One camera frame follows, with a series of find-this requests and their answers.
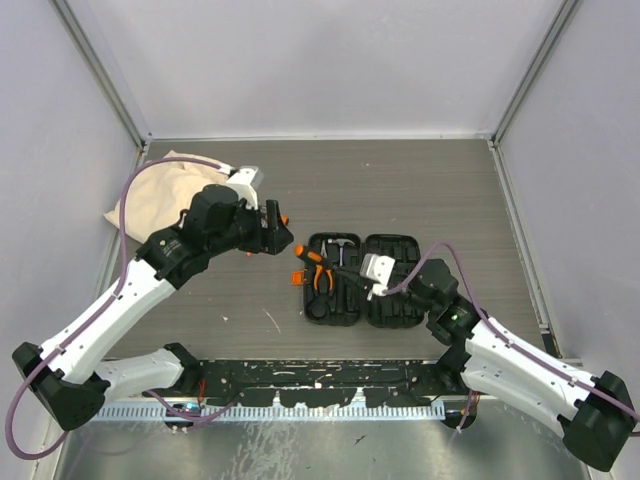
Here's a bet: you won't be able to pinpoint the black orange grip screwdriver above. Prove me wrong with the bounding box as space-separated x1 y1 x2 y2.
294 244 373 290

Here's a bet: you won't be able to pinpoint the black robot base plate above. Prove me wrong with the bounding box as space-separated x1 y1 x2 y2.
142 358 481 409

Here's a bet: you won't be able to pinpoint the white slotted cable duct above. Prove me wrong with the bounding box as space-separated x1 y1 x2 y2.
92 399 446 423

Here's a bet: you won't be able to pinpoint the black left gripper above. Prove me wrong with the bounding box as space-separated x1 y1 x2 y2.
208 197 293 257

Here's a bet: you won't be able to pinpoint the black plastic tool case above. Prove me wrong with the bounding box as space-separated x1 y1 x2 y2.
291 232 424 329

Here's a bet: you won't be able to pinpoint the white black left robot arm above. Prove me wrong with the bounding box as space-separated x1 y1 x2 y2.
12 185 294 432

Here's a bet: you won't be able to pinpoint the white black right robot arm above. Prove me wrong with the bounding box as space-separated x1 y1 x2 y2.
398 259 639 472

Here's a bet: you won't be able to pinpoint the orange black needle nose pliers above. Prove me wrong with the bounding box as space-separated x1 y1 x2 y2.
314 265 335 294

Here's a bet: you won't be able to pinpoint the black handle claw hammer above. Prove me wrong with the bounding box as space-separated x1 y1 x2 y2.
339 236 360 268

